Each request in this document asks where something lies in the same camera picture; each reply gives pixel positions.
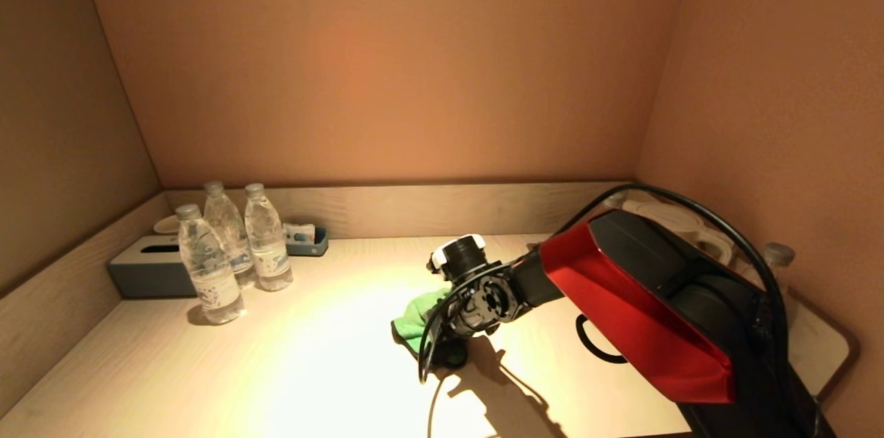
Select dark drink bottle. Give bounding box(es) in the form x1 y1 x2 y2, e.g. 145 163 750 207
760 242 795 328

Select black cable loop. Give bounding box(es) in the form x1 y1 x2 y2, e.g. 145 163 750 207
575 314 628 365

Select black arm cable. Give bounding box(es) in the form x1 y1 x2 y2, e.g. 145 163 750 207
418 184 791 438

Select clear water bottle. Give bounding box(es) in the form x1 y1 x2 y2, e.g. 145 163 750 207
203 182 256 290
243 183 293 293
174 204 244 325

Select green microfibre cloth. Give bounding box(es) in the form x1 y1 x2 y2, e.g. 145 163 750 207
391 286 470 370

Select small blue tray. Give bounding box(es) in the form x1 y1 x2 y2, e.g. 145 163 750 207
285 227 329 258

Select grey tissue box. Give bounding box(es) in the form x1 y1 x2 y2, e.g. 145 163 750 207
107 236 200 301

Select white electric kettle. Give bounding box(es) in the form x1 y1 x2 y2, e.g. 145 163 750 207
622 200 734 267

